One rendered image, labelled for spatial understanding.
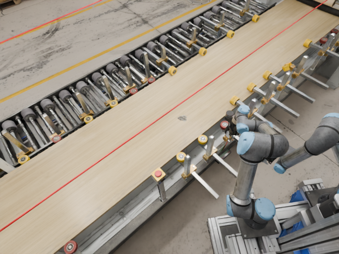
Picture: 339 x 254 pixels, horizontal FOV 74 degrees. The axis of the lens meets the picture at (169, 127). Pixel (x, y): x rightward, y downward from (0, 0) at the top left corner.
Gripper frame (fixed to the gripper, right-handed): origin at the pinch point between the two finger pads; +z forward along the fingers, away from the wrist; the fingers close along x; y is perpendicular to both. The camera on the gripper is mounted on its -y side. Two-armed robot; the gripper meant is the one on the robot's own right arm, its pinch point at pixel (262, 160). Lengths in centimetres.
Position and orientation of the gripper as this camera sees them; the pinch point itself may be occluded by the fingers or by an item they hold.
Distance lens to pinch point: 203.4
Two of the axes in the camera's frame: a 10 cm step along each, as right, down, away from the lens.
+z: 0.4, 5.6, 8.3
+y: 6.5, 6.1, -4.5
